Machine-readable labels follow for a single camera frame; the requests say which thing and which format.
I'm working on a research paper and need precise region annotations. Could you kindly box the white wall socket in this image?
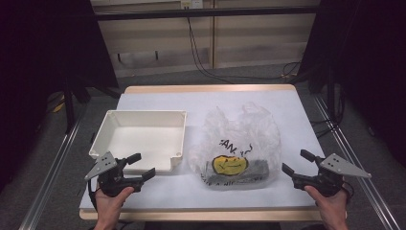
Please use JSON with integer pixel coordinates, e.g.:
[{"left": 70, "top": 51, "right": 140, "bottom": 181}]
[{"left": 180, "top": 0, "right": 204, "bottom": 10}]

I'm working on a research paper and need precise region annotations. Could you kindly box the clear printed plastic bag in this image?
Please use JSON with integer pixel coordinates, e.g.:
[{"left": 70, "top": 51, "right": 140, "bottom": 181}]
[{"left": 188, "top": 102, "right": 282, "bottom": 192}]

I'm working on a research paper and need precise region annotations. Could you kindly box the bundle of black floor cables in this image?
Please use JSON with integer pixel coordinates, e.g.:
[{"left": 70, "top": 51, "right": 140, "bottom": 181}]
[{"left": 309, "top": 89, "right": 348, "bottom": 139}]

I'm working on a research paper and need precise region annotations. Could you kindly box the person's left hand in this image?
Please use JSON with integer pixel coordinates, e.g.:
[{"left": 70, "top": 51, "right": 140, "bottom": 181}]
[{"left": 94, "top": 186, "right": 135, "bottom": 224}]

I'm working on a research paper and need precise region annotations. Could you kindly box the wooden table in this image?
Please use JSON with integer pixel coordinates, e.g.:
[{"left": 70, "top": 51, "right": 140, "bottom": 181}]
[{"left": 79, "top": 83, "right": 324, "bottom": 222}]

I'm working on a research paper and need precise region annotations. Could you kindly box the light wooden cabinet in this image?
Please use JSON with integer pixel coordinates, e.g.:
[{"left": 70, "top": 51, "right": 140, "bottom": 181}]
[{"left": 90, "top": 0, "right": 321, "bottom": 79}]

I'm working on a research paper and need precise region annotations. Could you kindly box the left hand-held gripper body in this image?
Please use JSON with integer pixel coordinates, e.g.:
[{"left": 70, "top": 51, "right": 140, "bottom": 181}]
[{"left": 84, "top": 150, "right": 144, "bottom": 197}]

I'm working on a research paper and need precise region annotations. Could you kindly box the person's right hand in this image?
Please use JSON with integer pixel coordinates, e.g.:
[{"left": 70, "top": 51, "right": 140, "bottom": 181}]
[{"left": 304, "top": 185, "right": 350, "bottom": 224}]

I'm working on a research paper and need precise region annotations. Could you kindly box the long black cable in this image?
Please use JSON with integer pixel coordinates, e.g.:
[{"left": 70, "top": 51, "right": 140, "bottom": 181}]
[{"left": 186, "top": 17, "right": 302, "bottom": 81}]

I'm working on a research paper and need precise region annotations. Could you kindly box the metal floor rail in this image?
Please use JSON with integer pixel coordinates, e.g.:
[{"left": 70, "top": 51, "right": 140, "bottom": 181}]
[
  {"left": 313, "top": 95, "right": 400, "bottom": 230},
  {"left": 18, "top": 117, "right": 83, "bottom": 230}
]

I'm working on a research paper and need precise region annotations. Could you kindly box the black metal stand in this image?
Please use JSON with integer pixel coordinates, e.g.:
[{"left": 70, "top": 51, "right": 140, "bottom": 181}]
[
  {"left": 61, "top": 78, "right": 123, "bottom": 134},
  {"left": 295, "top": 61, "right": 347, "bottom": 127}
]

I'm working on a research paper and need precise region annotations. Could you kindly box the yellow object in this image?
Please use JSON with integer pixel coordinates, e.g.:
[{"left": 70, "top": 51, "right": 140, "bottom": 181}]
[{"left": 52, "top": 95, "right": 65, "bottom": 113}]

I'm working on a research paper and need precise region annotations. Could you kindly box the dark curtain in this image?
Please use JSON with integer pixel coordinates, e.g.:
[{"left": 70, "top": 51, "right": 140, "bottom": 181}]
[
  {"left": 299, "top": 0, "right": 406, "bottom": 169},
  {"left": 0, "top": 0, "right": 120, "bottom": 195}
]

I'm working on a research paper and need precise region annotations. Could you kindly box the black horizontal bar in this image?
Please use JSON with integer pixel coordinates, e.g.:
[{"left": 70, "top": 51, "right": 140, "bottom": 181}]
[{"left": 95, "top": 5, "right": 321, "bottom": 22}]

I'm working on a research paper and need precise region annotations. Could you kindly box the black rectangular box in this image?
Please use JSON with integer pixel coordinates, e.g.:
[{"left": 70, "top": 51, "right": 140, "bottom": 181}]
[{"left": 200, "top": 158, "right": 270, "bottom": 186}]

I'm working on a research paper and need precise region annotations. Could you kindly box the pale blue table mat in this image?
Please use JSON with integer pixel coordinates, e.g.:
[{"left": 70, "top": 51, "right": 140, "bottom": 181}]
[{"left": 79, "top": 90, "right": 327, "bottom": 211}]

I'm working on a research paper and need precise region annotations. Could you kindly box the white plastic tray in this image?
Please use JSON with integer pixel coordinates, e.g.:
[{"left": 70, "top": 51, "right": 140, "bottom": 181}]
[{"left": 88, "top": 109, "right": 188, "bottom": 176}]

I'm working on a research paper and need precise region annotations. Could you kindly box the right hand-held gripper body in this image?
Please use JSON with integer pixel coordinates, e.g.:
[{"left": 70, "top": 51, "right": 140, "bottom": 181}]
[{"left": 292, "top": 152, "right": 372, "bottom": 197}]

